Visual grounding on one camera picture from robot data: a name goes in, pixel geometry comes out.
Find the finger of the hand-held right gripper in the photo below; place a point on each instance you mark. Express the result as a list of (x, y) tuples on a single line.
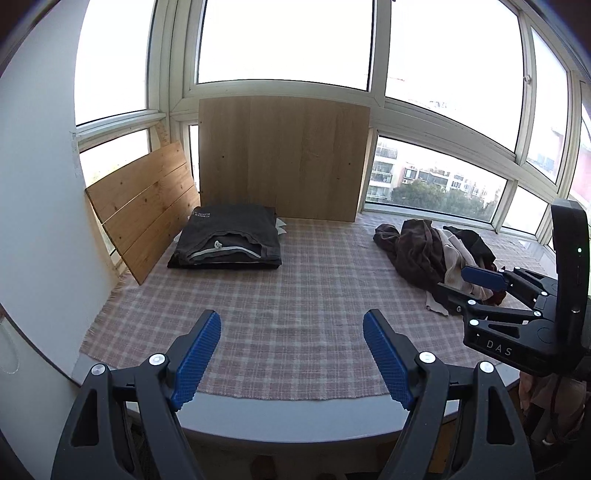
[(482, 277), (461, 307)]

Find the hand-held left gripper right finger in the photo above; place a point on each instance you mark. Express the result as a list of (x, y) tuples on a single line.
[(388, 360)]

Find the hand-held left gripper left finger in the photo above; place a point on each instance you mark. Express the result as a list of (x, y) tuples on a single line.
[(196, 355)]

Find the grey daisy print t-shirt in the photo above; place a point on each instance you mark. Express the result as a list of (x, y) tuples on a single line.
[(231, 226)]

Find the crumpled black garment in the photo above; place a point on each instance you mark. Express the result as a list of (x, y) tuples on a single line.
[(480, 247)]

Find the cream ribbed sweater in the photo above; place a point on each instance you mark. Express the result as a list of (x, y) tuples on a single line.
[(455, 263)]

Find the brown garment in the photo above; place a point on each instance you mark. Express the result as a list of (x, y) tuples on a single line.
[(415, 249)]

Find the green trees outside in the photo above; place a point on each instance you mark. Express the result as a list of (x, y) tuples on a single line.
[(443, 198)]

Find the folded black garment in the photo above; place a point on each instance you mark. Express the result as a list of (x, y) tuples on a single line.
[(221, 264)]

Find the pink plaid blanket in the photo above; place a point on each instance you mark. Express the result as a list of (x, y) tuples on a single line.
[(286, 300)]

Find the apartment buildings outside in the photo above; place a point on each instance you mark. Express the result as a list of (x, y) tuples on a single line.
[(415, 173)]

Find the pine slatted wooden panel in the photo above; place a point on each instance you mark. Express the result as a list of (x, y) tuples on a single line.
[(143, 207)]

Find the large light wooden board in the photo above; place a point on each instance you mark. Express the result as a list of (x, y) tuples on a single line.
[(281, 157)]

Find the thin wooden strip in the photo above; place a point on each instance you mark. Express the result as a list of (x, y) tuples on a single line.
[(162, 136)]

